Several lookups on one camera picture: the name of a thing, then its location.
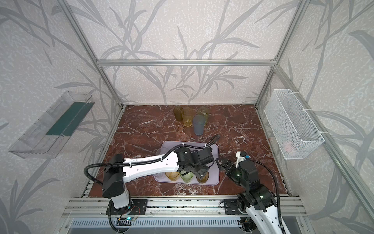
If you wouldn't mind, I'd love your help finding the lilac plastic tray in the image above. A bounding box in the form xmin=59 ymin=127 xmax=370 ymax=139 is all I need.
xmin=153 ymin=141 xmax=220 ymax=186

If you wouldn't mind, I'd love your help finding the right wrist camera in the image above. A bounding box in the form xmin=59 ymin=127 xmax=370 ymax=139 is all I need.
xmin=236 ymin=151 xmax=250 ymax=168

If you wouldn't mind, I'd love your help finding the yellow short glass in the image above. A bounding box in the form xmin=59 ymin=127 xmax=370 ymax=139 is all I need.
xmin=165 ymin=172 xmax=180 ymax=181

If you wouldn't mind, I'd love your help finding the amber dotted glass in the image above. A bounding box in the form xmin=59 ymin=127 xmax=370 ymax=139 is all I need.
xmin=173 ymin=106 xmax=183 ymax=121
xmin=196 ymin=172 xmax=209 ymax=184

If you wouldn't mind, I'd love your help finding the amber dotted glass front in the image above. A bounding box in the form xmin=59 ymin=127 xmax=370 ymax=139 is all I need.
xmin=196 ymin=172 xmax=209 ymax=184

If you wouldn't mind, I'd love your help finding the horizontal aluminium frame bar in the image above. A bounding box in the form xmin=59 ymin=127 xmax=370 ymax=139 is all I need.
xmin=97 ymin=59 xmax=275 ymax=67

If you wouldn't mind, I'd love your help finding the clear acrylic wall shelf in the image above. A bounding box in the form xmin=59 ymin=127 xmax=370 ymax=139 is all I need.
xmin=8 ymin=91 xmax=94 ymax=159

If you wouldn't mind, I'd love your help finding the white wire mesh basket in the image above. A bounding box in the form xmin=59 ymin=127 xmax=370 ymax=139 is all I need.
xmin=265 ymin=89 xmax=325 ymax=160

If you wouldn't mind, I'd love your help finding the green short glass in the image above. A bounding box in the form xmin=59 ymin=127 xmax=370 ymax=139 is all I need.
xmin=180 ymin=172 xmax=194 ymax=183

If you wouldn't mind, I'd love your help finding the pink object in basket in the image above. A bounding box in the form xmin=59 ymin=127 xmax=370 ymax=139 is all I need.
xmin=283 ymin=141 xmax=296 ymax=154

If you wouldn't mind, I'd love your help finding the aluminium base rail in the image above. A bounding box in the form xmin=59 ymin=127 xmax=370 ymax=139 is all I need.
xmin=61 ymin=195 xmax=307 ymax=218

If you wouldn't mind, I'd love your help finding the tall yellow glass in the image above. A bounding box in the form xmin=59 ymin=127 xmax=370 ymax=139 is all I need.
xmin=181 ymin=107 xmax=194 ymax=127

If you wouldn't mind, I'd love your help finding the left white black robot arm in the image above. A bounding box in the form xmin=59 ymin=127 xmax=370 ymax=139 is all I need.
xmin=83 ymin=134 xmax=220 ymax=215

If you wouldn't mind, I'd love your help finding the tall green glass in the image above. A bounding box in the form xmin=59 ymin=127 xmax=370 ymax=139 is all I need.
xmin=197 ymin=107 xmax=210 ymax=125

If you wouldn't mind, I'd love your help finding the clear glass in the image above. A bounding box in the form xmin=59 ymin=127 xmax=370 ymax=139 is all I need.
xmin=155 ymin=148 xmax=164 ymax=156

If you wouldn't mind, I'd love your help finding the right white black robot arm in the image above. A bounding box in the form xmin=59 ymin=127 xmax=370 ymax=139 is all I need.
xmin=216 ymin=157 xmax=290 ymax=234

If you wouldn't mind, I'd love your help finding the green sheet in shelf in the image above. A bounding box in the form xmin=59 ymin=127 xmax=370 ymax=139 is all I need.
xmin=46 ymin=102 xmax=95 ymax=137

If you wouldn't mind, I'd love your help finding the tall blue frosted glass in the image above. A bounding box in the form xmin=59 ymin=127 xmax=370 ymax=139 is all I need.
xmin=193 ymin=115 xmax=206 ymax=136

